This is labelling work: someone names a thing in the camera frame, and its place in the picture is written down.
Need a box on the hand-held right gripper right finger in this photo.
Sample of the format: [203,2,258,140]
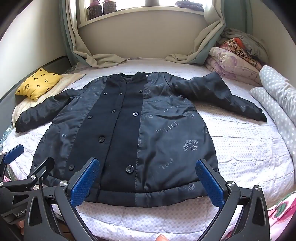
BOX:
[195,159,270,241]

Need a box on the dark bundle on sill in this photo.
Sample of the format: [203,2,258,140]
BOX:
[174,0,205,11]

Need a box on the window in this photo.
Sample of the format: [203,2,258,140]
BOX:
[83,0,205,12]

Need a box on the pink floral sheet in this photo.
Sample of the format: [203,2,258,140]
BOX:
[266,192,296,241]

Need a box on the dark jar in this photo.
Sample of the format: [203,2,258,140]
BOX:
[87,0,103,18]
[102,0,117,15]

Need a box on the yellow patterned pillow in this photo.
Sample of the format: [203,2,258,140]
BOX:
[15,68,63,102]

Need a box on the orange patterned blanket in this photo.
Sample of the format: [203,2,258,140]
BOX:
[218,38,259,67]

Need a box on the person's left hand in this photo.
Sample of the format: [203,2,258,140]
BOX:
[18,219,26,237]

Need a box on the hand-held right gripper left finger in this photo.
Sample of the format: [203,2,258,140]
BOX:
[24,158,100,241]

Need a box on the green floral sheet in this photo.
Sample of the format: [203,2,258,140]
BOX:
[0,123,18,163]

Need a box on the white quilted bedspread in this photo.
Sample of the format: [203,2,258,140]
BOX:
[0,57,290,241]

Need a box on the white window sill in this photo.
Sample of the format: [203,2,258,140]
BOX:
[77,9,206,29]

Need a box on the grey folded blanket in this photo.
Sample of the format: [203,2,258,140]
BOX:
[221,28,269,64]

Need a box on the dark navy buttoned jacket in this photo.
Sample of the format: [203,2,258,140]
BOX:
[15,71,268,208]

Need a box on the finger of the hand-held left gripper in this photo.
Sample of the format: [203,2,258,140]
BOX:
[0,144,25,183]
[24,156,55,187]

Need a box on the dark bed headboard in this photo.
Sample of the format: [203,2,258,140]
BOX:
[0,55,71,105]

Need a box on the grey polka dot duvet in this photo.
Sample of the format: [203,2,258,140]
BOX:
[250,65,296,167]

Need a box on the teal curtain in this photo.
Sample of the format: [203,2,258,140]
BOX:
[196,0,253,64]
[59,0,79,65]

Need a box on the beige curtain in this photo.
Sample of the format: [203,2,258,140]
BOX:
[165,0,226,65]
[66,0,127,68]

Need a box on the cream patterned pillow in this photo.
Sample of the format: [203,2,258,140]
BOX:
[11,72,86,127]

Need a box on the folded lilac floral quilt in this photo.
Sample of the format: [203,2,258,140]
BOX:
[206,46,263,86]

